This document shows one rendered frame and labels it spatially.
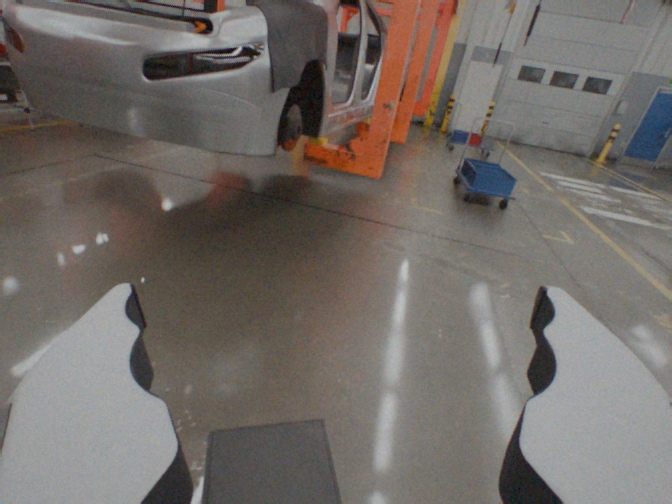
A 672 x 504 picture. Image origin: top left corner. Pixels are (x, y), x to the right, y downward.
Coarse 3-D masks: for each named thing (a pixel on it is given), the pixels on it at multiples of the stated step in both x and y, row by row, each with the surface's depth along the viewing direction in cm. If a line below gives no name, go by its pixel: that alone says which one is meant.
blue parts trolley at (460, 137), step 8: (456, 104) 773; (456, 120) 739; (456, 136) 758; (464, 136) 755; (472, 136) 752; (480, 136) 750; (488, 136) 791; (464, 144) 757; (472, 144) 760; (480, 144) 758; (488, 144) 755; (488, 152) 762
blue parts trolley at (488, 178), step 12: (492, 120) 476; (468, 168) 469; (480, 168) 448; (492, 168) 471; (456, 180) 513; (468, 180) 455; (480, 180) 427; (492, 180) 425; (504, 180) 423; (516, 180) 421; (468, 192) 439; (480, 192) 429; (492, 192) 431; (504, 192) 430; (504, 204) 436
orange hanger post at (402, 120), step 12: (432, 0) 380; (432, 12) 384; (420, 24) 392; (432, 24) 389; (420, 36) 397; (420, 48) 402; (420, 60) 407; (408, 72) 416; (420, 72) 412; (408, 84) 421; (408, 96) 427; (408, 108) 433; (396, 120) 444; (408, 120) 438; (360, 132) 461; (396, 132) 449
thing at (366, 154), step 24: (408, 0) 229; (408, 24) 235; (408, 48) 245; (384, 72) 251; (384, 96) 258; (384, 120) 265; (312, 144) 289; (360, 144) 280; (384, 144) 273; (336, 168) 292; (360, 168) 286
